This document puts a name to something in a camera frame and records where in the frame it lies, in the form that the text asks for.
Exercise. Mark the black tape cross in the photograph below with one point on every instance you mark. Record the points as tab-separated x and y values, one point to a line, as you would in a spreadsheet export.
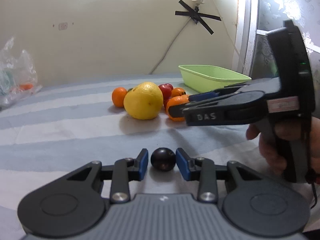
197	16

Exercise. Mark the striped blue bedsheet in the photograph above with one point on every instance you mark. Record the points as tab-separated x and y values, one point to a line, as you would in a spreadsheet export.
62	128

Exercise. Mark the small orange mandarin with leaf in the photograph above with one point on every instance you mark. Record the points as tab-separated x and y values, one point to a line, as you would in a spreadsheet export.
177	92

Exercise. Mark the large yellow grapefruit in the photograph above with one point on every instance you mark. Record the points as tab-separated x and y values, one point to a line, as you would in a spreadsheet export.
144	102

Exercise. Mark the white window frame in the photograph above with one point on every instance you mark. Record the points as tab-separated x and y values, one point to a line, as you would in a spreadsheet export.
246	33

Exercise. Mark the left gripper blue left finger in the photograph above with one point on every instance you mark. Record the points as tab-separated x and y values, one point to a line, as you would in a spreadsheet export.
124	171

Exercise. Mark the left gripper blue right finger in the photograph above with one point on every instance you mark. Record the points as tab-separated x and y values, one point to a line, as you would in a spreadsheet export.
199	169

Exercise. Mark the dark purple plum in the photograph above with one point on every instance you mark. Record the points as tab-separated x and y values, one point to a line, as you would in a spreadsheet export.
163	159

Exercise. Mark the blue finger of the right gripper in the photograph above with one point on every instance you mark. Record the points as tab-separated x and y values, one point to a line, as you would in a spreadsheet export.
203	96
179	111

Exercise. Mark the right hand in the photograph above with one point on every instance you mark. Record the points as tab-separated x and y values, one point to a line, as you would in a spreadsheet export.
286	132

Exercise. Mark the clear plastic bag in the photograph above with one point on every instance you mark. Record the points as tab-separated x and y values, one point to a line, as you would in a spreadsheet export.
18	76

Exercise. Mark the green plastic basket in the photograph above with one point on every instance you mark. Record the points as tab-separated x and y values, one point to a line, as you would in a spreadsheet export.
204	78

